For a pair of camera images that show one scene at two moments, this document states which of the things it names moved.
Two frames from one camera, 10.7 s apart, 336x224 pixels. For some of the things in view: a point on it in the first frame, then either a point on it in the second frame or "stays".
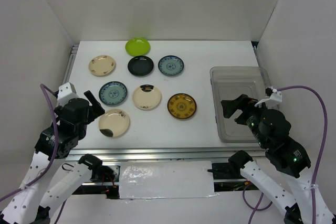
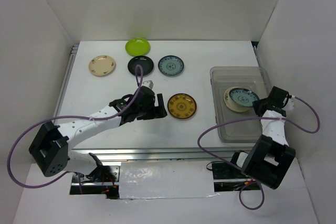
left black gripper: (96, 109) to (156, 112)
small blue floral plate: (170, 65) stays
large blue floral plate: (113, 93) to (243, 96)
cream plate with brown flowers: (102, 65) stays
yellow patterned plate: (181, 106) stays
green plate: (137, 46) stays
